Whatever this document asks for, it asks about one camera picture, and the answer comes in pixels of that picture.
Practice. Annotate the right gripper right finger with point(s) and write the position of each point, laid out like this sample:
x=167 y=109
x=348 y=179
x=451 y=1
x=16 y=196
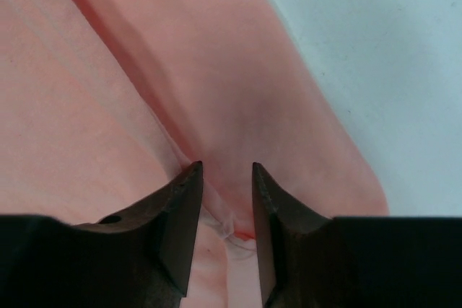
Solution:
x=308 y=260

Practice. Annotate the salmon pink t-shirt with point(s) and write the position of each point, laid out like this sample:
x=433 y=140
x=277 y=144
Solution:
x=105 y=101

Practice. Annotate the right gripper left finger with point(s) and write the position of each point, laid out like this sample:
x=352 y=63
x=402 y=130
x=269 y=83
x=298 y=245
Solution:
x=139 y=256

